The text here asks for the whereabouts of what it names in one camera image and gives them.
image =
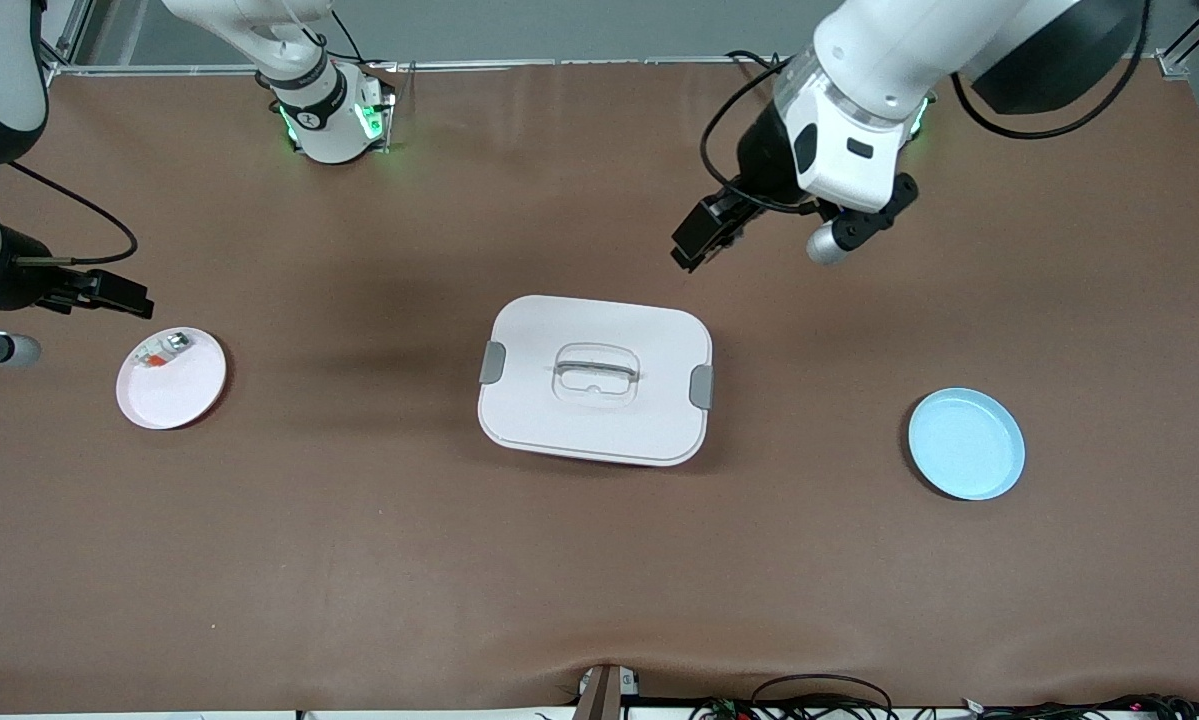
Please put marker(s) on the light blue round plate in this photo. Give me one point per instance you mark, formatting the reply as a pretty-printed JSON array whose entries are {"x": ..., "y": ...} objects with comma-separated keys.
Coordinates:
[{"x": 964, "y": 445}]

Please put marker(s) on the white lidded storage box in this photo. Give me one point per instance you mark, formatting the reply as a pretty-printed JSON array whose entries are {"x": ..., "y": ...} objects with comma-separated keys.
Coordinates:
[{"x": 529, "y": 420}]

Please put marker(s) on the brown table edge bracket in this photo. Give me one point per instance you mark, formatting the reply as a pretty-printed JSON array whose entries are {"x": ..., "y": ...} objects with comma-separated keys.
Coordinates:
[{"x": 604, "y": 695}]

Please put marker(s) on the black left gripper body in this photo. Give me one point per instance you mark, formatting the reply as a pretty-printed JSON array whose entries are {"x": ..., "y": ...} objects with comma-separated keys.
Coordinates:
[{"x": 760, "y": 163}]

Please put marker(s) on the white green push button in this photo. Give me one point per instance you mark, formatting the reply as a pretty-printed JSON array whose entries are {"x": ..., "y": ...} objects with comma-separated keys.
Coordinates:
[{"x": 164, "y": 350}]

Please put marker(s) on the grey box latch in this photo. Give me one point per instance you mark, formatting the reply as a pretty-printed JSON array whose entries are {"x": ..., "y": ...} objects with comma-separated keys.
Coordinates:
[
  {"x": 701, "y": 387},
  {"x": 492, "y": 362}
]

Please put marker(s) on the aluminium frame post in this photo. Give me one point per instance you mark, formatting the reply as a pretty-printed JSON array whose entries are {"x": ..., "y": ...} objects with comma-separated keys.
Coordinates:
[
  {"x": 51, "y": 70},
  {"x": 1184, "y": 55}
]

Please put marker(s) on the silver table edge rail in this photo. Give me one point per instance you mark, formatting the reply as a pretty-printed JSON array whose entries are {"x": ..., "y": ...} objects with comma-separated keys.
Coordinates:
[{"x": 559, "y": 63}]

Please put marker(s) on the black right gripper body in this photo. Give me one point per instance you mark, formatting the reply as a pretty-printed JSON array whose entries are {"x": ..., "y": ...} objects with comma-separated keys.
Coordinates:
[{"x": 21, "y": 283}]

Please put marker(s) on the pink round plate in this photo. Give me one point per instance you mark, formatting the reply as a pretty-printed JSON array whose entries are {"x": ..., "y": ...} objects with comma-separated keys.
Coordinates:
[{"x": 174, "y": 400}]

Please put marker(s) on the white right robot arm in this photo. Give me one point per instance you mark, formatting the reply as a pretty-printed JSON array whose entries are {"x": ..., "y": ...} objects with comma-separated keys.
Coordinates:
[{"x": 329, "y": 140}]

